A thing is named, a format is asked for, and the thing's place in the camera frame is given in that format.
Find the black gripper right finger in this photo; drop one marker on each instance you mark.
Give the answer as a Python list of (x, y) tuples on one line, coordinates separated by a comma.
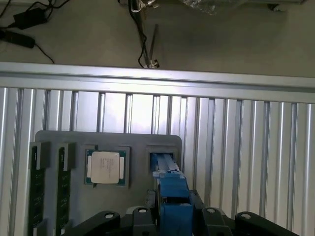
[(214, 221)]

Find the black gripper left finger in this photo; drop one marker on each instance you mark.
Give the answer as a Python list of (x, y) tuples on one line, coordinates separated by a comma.
[(108, 221)]

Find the crumpled clear plastic wrap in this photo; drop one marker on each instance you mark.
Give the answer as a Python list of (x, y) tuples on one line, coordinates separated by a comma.
[(200, 5)]

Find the black power adapter brick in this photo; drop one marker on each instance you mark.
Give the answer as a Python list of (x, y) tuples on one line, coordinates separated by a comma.
[(32, 17)]

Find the green RAM stick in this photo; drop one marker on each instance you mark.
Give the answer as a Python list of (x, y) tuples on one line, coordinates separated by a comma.
[(39, 186), (64, 191)]

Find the aluminium table edge rail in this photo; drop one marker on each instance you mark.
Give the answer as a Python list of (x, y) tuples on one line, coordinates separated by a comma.
[(157, 78)]

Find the CPU with silver lid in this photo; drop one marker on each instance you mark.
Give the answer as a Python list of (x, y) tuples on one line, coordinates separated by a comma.
[(106, 167)]

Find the black oblong power adapter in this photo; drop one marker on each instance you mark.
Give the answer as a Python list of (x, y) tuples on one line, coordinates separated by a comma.
[(18, 39)]

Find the grey parts rack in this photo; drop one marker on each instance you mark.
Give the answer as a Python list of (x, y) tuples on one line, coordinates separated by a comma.
[(140, 142)]

